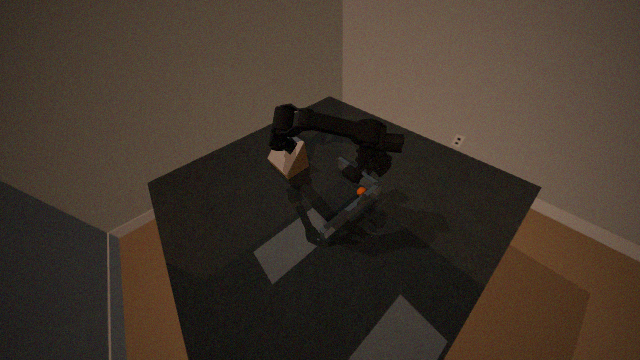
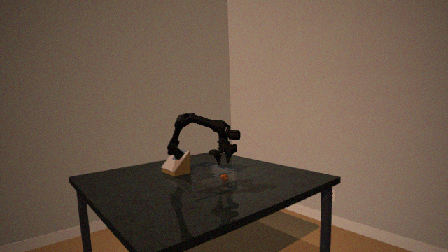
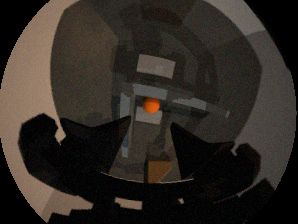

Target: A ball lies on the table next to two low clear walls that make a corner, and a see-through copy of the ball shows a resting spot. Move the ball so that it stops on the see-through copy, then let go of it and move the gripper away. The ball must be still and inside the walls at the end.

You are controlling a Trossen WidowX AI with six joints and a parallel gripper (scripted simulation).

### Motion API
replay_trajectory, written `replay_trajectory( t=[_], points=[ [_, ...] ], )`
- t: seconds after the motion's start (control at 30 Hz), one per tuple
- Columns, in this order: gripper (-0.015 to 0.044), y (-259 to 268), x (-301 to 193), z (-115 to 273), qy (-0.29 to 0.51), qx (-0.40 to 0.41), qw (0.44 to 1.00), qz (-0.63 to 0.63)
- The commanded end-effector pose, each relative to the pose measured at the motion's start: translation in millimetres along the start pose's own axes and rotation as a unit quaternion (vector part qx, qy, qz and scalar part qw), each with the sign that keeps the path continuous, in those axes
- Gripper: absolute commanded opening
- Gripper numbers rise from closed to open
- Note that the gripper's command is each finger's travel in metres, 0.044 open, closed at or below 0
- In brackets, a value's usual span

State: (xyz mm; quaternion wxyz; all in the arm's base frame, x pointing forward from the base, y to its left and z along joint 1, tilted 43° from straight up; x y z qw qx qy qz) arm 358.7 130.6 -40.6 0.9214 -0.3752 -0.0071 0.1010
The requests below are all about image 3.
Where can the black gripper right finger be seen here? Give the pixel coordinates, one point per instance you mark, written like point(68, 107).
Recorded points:
point(193, 153)

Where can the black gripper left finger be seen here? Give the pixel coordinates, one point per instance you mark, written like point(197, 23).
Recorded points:
point(103, 140)

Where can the low clear corner walls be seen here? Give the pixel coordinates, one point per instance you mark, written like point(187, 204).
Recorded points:
point(131, 109)

